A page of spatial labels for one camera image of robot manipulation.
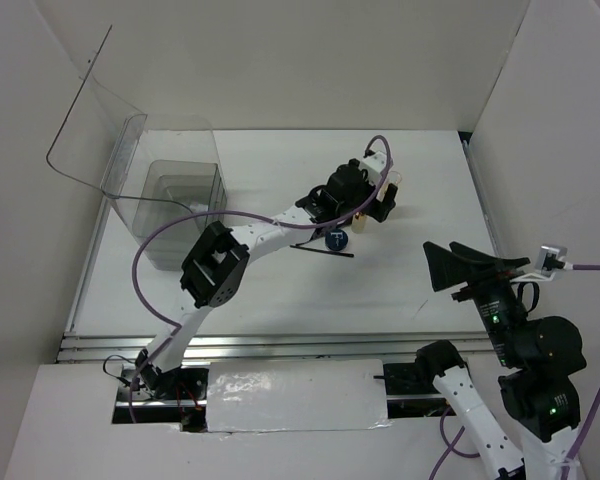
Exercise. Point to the thin black eyeliner pencil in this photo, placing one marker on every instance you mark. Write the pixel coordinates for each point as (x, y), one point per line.
(321, 251)

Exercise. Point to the clear acrylic organizer box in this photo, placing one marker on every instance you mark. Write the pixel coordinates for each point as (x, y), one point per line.
(151, 168)

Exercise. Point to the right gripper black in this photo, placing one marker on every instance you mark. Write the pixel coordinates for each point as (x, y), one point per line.
(444, 266)

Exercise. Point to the white foil cover plate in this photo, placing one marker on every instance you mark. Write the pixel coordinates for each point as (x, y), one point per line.
(305, 395)

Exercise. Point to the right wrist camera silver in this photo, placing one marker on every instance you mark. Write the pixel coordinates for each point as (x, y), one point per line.
(550, 262)

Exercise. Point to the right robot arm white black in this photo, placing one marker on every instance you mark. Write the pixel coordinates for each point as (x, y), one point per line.
(540, 355)

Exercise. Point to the blue round compact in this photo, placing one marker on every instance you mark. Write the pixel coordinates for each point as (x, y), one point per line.
(336, 240)

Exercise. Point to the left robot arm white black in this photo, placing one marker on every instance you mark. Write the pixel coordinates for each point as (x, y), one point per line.
(213, 269)

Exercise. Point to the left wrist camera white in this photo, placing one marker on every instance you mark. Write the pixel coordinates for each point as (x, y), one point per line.
(378, 166)

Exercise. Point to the small beige bottle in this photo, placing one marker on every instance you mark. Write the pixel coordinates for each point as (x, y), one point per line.
(358, 223)

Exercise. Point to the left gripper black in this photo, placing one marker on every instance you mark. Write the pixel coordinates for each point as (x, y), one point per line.
(380, 210)

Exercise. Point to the aluminium front rail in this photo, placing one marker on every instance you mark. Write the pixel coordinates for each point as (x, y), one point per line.
(206, 349)

